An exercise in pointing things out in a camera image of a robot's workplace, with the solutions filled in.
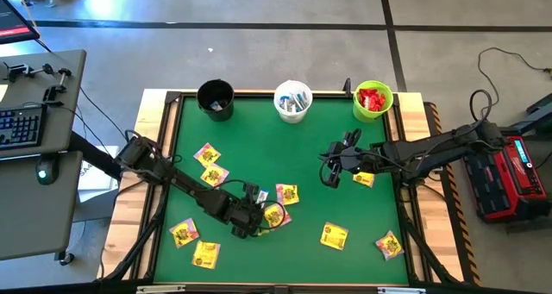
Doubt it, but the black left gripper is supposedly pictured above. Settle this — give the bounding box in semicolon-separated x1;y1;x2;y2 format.
223;182;266;241

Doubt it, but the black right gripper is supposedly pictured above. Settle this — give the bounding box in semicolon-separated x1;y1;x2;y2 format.
323;128;384;190

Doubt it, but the green plastic bucket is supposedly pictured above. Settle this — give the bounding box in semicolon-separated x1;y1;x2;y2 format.
352;79;394;123

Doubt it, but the white plastic bucket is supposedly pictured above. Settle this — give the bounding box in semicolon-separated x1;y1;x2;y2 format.
273;79;314;124

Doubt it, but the black plastic bucket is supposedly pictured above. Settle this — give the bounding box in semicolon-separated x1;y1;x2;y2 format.
196;78;236;122

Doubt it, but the yellow black hazard strip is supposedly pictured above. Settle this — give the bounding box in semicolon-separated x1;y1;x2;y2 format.
424;102;482;286

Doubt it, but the red black power station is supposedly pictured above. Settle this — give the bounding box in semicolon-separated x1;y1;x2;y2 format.
463;132;552;224

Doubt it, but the grey side table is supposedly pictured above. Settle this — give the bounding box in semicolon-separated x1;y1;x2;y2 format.
0;150;84;261

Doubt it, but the dark grey computer desk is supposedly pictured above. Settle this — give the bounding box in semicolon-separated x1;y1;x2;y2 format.
0;48;87;160

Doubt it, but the black equipment case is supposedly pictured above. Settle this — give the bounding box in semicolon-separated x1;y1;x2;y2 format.
511;91;552;136

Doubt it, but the black computer mouse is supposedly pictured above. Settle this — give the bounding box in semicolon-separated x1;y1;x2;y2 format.
34;155;60;186

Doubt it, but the black desk clamp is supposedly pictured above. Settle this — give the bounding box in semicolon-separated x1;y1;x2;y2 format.
0;62;56;83
41;67;73;105

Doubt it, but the black keyboard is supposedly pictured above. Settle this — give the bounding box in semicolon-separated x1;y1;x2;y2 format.
0;103;48;151

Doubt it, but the black computer monitor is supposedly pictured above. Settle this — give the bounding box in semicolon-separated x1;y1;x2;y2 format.
0;0;41;46

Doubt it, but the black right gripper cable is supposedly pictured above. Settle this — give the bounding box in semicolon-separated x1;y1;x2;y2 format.
317;149;346;187

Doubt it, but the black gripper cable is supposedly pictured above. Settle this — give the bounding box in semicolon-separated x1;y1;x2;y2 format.
317;149;346;187
206;178;286;234

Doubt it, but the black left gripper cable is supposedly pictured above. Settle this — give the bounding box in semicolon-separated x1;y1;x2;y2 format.
206;178;286;234

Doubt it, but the silver metal bracket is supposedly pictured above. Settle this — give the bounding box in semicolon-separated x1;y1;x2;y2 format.
135;284;187;294
377;286;428;294

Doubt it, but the black floor cable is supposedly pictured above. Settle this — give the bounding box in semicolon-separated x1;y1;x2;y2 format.
476;47;552;122

